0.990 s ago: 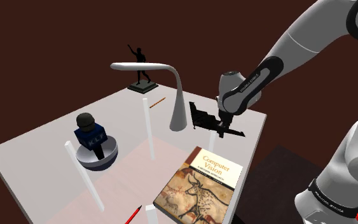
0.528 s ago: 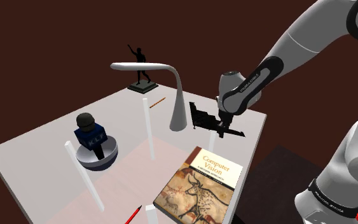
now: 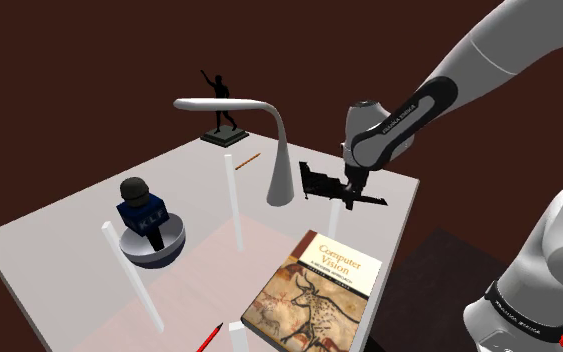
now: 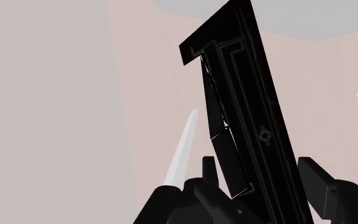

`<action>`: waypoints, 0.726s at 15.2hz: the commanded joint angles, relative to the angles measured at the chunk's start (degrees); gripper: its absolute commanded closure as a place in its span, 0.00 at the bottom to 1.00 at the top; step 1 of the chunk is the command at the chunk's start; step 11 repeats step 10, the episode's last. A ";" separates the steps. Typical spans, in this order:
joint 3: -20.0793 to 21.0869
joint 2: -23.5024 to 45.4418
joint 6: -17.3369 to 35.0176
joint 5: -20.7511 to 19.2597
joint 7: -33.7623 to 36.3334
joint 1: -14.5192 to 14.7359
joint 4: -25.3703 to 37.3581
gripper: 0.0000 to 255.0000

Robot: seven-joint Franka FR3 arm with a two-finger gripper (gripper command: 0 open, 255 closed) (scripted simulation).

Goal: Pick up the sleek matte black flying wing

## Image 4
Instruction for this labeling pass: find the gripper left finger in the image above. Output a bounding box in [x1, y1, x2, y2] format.
[134, 156, 260, 224]

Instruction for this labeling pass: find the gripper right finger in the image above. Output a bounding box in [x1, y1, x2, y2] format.
[297, 156, 358, 224]

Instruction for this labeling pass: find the black door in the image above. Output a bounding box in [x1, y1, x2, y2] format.
[178, 0, 315, 224]

